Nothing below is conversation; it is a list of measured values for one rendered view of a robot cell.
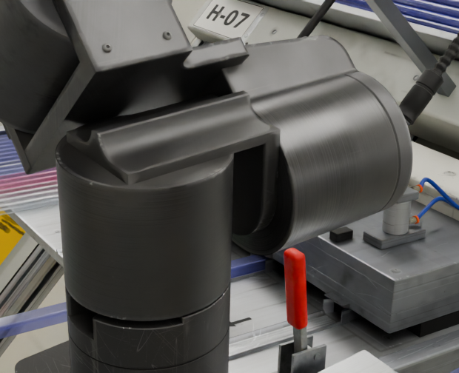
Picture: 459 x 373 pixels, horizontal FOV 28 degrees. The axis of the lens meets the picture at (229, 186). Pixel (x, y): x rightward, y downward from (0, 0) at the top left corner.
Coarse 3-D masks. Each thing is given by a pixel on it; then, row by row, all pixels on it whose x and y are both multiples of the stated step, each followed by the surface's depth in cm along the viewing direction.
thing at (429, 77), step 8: (424, 72) 73; (432, 72) 72; (424, 80) 72; (432, 80) 72; (440, 80) 72; (416, 88) 72; (424, 88) 72; (432, 88) 72; (408, 96) 72; (416, 96) 72; (424, 96) 72; (400, 104) 72; (408, 104) 72; (416, 104) 72; (424, 104) 72; (408, 112) 72; (416, 112) 72; (408, 120) 72
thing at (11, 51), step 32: (0, 0) 29; (32, 0) 28; (0, 32) 30; (32, 32) 29; (64, 32) 28; (0, 64) 31; (32, 64) 30; (64, 64) 30; (0, 96) 32; (32, 96) 32; (32, 128) 33
